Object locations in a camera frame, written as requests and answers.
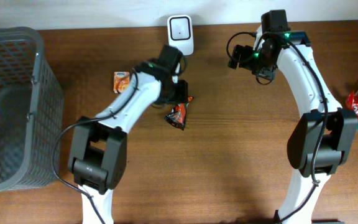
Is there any small orange box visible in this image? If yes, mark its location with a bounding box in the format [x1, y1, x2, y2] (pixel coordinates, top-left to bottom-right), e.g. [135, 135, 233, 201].
[113, 72, 131, 94]

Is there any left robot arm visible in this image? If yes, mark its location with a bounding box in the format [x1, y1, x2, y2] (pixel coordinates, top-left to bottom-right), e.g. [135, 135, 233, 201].
[68, 45, 188, 223]

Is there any grey plastic mesh basket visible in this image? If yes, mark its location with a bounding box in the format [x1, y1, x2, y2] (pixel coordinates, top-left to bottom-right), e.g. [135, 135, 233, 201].
[0, 27, 64, 192]

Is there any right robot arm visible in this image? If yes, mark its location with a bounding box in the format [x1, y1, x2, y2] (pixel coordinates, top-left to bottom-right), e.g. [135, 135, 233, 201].
[227, 9, 357, 223]

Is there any black red snack packet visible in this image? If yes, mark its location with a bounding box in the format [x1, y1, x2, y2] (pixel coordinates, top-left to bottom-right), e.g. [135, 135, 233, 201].
[164, 96, 194, 131]

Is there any white barcode scanner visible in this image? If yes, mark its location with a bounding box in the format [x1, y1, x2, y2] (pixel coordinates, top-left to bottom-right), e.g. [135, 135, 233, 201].
[167, 15, 194, 56]

